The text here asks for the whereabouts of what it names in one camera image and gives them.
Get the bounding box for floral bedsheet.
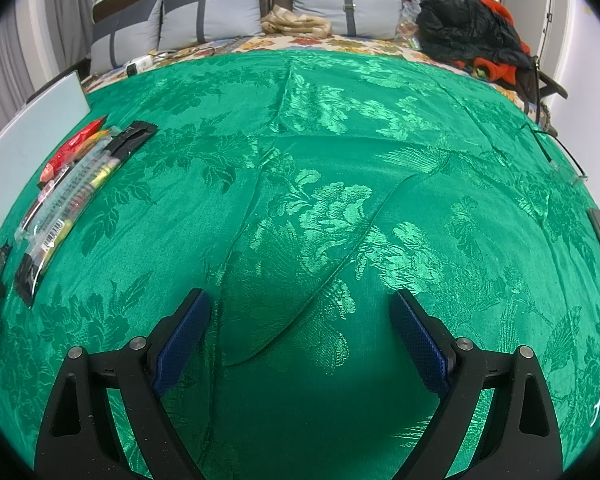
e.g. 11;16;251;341
82;30;548;113

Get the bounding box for red snack packet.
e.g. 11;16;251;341
39;116;107;184

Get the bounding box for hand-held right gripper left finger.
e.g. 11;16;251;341
32;288;211;480

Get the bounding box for green satin bedspread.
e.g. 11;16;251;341
0;49;600;480

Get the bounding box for grey curtain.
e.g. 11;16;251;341
45;0;94;82

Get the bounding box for clear bag of sundries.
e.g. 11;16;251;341
395;2;424;52

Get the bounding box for white cardboard box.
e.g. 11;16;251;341
0;71;92;196

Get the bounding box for folded beige cloth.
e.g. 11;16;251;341
260;4;334;39

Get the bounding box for white door frame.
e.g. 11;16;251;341
497;0;573;86

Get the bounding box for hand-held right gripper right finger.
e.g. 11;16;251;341
390;289;563;480

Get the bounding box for dark chair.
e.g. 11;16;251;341
517;55;572;127

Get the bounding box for eyeglasses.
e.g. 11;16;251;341
520;122;589;187

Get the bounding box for long clear snack packet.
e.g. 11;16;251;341
16;144;108;242

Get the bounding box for yellow green snack packet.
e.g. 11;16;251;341
80;129;117;150

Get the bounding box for white pleated curtain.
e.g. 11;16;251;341
0;35;41;133

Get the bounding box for red orange clothing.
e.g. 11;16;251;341
450;0;534;84

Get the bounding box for black clothing pile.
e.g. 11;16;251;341
416;0;532;69

